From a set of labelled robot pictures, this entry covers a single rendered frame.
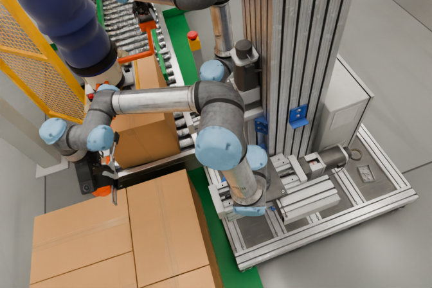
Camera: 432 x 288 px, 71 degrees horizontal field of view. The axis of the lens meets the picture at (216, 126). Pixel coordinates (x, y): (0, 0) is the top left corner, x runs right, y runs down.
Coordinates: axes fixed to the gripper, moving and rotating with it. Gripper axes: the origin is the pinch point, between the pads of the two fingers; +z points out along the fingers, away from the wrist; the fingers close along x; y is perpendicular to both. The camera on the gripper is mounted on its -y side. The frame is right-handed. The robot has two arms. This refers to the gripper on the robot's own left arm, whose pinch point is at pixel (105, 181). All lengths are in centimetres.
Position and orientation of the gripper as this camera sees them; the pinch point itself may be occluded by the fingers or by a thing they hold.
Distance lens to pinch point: 122.8
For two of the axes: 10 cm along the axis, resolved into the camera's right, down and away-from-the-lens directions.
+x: -9.7, 2.5, 0.0
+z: 1.4, 5.4, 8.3
